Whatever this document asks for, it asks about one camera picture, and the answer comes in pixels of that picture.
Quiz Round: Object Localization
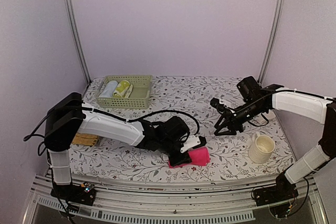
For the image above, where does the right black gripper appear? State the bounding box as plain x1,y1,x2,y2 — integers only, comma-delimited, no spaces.
214,100,266,136

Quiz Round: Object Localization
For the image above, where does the pink towel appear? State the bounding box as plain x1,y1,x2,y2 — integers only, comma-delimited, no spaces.
168,147,210,168

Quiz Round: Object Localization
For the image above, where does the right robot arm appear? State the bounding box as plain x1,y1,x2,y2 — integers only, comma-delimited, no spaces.
210,76,335,201

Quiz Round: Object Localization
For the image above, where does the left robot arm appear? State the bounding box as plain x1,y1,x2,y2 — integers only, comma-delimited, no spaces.
44,92,191,200

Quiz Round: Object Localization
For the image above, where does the cream ribbed mug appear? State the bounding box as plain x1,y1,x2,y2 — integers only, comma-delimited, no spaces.
248,132,275,164

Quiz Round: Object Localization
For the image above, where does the green plastic basket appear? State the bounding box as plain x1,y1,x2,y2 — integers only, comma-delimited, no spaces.
95,75,152,109

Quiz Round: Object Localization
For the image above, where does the green patterned rolled towel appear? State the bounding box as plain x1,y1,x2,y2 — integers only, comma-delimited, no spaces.
113,80,133,98

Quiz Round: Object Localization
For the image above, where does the woven bamboo tray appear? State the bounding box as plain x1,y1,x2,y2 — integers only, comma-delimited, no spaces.
71,133,99,146

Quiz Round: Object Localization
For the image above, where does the light blue rolled towel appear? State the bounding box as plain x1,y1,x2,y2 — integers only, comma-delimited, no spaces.
98,80,119,98

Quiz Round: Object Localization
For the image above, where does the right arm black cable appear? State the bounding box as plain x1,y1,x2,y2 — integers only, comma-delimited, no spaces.
246,113,269,126

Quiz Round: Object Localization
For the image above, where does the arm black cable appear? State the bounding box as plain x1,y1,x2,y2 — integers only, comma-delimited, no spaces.
23,108,200,143
246,113,269,126

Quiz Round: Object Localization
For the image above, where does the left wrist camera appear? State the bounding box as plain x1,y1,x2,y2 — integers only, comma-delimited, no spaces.
180,135,207,153

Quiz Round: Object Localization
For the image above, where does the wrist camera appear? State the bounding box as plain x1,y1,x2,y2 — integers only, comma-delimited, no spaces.
180,135,207,153
210,98,231,114

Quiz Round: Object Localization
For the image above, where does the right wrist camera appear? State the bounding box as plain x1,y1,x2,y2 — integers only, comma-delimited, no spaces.
210,98,231,114

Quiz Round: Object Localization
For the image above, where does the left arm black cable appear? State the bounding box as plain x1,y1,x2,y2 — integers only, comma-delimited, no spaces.
23,108,200,143

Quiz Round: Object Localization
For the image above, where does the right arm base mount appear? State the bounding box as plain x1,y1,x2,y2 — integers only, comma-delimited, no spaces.
251,182,299,206

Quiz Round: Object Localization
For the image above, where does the aluminium front rail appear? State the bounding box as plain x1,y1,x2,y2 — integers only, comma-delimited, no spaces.
23,173,329,224

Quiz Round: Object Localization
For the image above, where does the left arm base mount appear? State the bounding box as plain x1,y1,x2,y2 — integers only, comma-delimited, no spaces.
50,184,97,206

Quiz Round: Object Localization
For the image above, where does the right aluminium frame post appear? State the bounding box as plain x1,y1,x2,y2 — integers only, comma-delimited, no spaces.
257,0,289,83

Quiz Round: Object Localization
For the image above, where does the aluminium frame post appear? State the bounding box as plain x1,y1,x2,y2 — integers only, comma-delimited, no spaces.
257,0,289,83
64,0,92,85

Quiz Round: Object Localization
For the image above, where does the left aluminium frame post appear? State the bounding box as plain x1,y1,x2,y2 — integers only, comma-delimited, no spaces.
64,0,92,85

